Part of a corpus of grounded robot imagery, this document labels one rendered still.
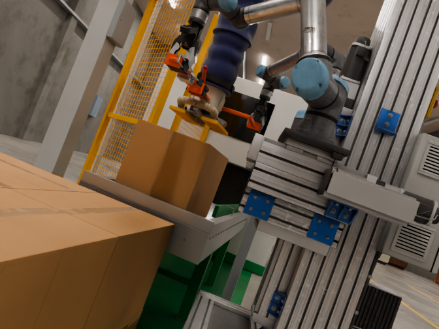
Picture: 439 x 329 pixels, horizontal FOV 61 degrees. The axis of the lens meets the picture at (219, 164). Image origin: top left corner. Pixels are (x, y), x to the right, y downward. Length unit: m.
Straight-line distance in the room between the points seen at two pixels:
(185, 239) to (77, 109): 1.44
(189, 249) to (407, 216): 0.97
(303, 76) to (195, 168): 0.81
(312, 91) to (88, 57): 2.02
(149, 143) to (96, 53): 1.16
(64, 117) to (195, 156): 1.31
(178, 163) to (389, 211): 1.03
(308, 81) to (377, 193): 0.39
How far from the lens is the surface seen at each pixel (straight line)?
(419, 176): 1.54
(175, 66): 1.60
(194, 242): 1.76
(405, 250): 1.53
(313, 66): 1.22
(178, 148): 1.85
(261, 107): 2.38
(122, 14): 2.94
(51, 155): 2.88
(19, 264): 0.78
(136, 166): 1.91
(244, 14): 1.71
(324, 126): 1.30
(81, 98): 2.85
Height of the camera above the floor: 0.80
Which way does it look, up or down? 2 degrees up
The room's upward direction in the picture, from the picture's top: 21 degrees clockwise
